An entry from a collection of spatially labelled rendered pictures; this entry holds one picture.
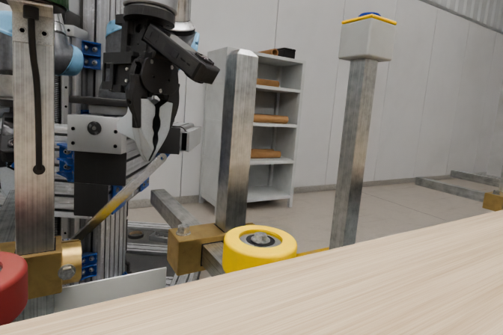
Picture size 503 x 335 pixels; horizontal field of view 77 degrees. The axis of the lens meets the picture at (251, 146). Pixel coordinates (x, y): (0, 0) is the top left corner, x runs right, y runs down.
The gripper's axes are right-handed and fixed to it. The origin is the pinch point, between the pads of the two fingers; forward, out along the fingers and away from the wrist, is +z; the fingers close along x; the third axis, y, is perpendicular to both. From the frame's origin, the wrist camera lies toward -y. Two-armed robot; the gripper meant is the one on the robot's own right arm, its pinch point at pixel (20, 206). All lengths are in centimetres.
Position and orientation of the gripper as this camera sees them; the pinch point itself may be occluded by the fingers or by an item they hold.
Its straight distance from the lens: 75.7
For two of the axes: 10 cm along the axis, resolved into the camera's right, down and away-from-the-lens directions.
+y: -5.2, -1.5, 8.4
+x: -8.5, 0.0, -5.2
